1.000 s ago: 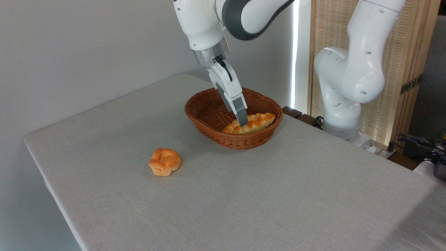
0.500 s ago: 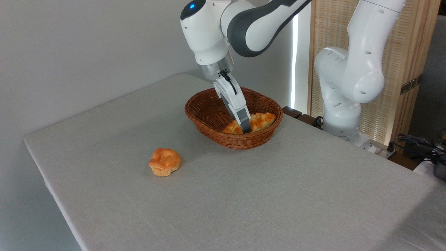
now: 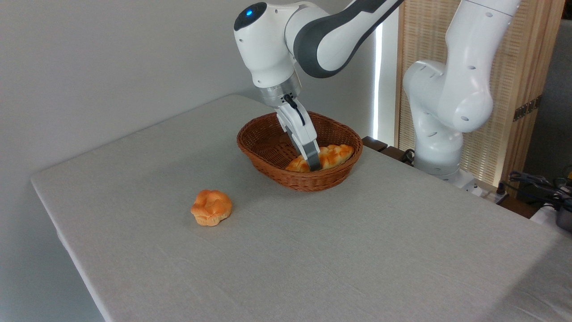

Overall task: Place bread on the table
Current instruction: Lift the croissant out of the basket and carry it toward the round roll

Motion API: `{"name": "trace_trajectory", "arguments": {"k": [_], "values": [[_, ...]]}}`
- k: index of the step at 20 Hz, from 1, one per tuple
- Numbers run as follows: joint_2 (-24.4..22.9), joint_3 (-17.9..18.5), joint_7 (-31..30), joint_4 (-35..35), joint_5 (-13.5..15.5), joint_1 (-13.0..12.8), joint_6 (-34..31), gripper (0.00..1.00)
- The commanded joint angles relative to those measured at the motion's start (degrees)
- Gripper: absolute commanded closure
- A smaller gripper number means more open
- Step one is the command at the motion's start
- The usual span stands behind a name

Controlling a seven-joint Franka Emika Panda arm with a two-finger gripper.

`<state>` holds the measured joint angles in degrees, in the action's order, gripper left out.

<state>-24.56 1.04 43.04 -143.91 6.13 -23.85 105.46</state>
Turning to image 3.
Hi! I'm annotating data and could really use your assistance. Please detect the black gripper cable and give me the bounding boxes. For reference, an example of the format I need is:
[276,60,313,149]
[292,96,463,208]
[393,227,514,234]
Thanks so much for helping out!
[283,94,307,127]

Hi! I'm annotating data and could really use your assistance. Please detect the wooden bamboo folding screen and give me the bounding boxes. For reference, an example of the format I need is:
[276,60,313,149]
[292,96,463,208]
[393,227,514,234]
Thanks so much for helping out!
[395,0,566,188]

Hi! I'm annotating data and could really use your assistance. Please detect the long braided bread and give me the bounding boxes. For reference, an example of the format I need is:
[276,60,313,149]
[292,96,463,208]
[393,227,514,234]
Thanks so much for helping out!
[285,144,354,173]

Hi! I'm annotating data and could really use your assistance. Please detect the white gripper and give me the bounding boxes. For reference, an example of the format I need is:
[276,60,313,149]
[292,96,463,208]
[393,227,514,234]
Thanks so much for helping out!
[276,99,323,172]

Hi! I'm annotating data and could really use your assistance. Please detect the brown wicker basket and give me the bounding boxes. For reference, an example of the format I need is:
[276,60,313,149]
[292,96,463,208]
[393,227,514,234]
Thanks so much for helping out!
[236,111,363,192]

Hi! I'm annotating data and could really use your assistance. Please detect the white tablecloth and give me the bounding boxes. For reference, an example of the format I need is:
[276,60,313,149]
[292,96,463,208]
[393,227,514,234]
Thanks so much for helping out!
[30,94,572,322]

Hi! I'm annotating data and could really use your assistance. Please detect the black cable bundle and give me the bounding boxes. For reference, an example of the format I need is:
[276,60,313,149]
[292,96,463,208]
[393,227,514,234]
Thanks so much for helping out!
[508,171,572,212]

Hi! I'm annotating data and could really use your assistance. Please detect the dark wooden side table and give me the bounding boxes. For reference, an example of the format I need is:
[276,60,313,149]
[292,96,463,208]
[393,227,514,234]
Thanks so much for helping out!
[362,136,415,167]

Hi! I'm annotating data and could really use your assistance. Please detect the round orange bread roll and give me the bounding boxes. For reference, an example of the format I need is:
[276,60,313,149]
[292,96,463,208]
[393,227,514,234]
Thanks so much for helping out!
[190,190,233,227]

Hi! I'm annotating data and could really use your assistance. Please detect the black metal screen hinge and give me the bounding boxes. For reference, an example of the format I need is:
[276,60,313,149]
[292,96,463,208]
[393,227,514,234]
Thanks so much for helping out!
[513,95,543,122]

